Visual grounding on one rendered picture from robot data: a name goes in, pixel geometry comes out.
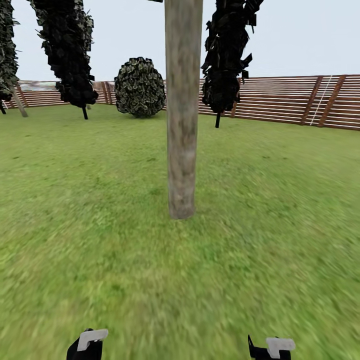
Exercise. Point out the bush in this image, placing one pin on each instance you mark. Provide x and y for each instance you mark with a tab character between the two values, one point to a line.
139	88

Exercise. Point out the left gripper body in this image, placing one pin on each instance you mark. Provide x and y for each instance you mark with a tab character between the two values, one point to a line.
92	352

